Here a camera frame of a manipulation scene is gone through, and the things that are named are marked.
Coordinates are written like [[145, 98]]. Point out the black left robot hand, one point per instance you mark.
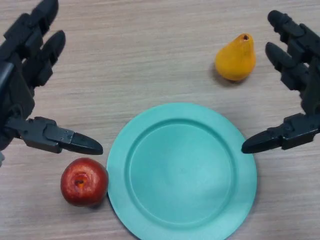
[[15, 82]]

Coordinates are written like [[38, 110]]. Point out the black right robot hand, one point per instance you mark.
[[311, 82]]

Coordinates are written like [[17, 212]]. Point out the red apple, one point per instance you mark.
[[92, 185]]

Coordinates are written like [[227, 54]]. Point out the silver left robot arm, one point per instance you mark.
[[1, 160]]

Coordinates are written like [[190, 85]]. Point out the teal green round plate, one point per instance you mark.
[[182, 175]]

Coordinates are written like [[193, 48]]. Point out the yellow orange pear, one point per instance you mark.
[[235, 61]]

